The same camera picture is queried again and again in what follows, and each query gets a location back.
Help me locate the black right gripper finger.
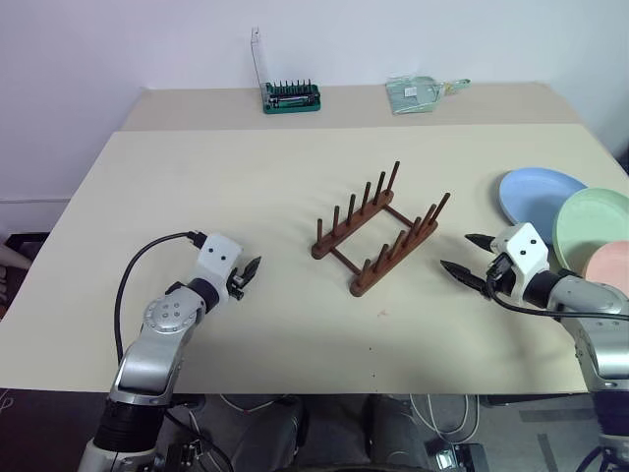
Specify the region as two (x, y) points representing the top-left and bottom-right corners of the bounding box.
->
(438, 260), (490, 297)
(464, 233), (497, 254)

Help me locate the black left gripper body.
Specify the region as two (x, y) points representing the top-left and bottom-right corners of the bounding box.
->
(228, 266), (249, 302)

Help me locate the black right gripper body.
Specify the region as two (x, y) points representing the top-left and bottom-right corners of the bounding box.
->
(484, 251), (516, 300)

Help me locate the brown wooden plate rack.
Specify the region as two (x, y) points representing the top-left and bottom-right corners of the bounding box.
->
(311, 159), (453, 299)

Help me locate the blue plate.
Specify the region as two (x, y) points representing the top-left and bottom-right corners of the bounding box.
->
(498, 167), (589, 247)

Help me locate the green plate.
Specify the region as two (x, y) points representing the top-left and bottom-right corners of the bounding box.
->
(551, 187), (629, 274)

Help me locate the red plate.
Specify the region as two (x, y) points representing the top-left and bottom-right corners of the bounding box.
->
(585, 240), (629, 286)

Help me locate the dark grey rounded shape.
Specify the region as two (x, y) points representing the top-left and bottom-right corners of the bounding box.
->
(226, 394), (309, 471)

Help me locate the green screwdriver bit set case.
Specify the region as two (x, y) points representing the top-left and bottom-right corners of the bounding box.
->
(250, 26), (323, 116)

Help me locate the black box under table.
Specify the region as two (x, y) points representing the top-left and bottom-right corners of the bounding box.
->
(426, 442), (486, 472)

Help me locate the dark furniture piece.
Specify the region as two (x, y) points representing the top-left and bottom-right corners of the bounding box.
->
(0, 232), (51, 319)

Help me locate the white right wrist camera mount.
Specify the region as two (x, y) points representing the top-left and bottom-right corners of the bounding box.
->
(488, 221), (551, 302)

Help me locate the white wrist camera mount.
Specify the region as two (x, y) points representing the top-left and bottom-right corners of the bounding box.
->
(189, 233), (245, 302)
(488, 221), (551, 302)

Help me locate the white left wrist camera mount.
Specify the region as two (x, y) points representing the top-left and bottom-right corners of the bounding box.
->
(189, 233), (245, 302)

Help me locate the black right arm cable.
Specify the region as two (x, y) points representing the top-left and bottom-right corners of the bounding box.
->
(485, 268), (629, 324)

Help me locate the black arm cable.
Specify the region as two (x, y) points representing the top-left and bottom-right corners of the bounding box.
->
(485, 268), (629, 324)
(113, 229), (207, 366)

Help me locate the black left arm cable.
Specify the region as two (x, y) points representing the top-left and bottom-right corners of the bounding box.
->
(113, 229), (207, 366)

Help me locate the white floor cable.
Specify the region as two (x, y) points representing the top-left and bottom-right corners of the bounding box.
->
(410, 392), (482, 446)

